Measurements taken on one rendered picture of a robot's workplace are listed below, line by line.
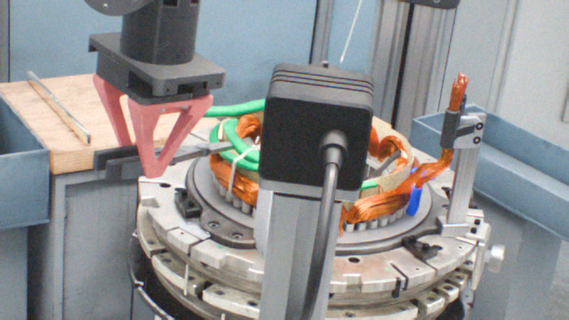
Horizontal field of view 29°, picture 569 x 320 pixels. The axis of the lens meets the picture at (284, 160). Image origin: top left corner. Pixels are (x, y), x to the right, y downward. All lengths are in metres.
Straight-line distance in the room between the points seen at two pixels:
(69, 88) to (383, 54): 0.42
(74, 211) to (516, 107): 2.32
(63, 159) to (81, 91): 0.16
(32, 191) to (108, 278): 0.15
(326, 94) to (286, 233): 0.07
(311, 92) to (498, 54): 2.87
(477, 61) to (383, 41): 1.97
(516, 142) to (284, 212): 0.89
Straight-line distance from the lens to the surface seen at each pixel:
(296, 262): 0.49
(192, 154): 0.92
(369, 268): 0.93
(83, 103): 1.26
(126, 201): 1.21
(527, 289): 1.31
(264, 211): 0.91
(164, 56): 0.84
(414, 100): 1.47
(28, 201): 1.17
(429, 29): 1.44
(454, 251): 0.98
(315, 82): 0.46
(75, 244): 1.21
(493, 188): 1.24
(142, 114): 0.83
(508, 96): 3.33
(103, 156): 0.89
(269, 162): 0.46
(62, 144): 1.16
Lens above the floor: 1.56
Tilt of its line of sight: 26 degrees down
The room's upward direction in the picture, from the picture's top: 7 degrees clockwise
